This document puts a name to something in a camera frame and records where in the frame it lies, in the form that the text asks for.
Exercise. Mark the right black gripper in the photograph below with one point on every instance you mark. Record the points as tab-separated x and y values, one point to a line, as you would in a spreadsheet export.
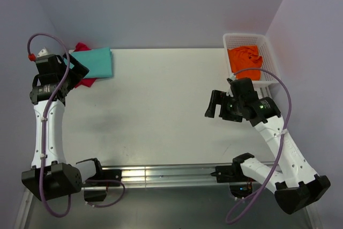
223	106

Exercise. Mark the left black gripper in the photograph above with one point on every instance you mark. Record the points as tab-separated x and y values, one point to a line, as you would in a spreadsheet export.
76	71

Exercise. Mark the teal t shirt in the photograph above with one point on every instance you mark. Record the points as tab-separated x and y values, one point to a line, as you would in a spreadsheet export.
98	61

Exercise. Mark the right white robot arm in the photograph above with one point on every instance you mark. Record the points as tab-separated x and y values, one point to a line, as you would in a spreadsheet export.
296	185

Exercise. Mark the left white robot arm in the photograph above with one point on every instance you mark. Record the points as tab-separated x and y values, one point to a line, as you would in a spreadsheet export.
50	176

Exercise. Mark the folded red t shirt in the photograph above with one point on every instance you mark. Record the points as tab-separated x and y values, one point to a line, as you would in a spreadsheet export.
87	82

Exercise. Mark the orange t shirt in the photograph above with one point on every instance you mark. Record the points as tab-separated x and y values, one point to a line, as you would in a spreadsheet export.
244	57

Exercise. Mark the white plastic basket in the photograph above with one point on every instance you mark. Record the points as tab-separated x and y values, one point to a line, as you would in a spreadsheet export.
234	40

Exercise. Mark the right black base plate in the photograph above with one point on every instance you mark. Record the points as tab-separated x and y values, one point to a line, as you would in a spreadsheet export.
226	174

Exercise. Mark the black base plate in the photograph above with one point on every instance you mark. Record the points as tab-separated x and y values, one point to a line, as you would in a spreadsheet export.
103	178
226	174

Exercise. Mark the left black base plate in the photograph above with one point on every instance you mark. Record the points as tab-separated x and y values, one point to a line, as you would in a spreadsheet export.
103	178

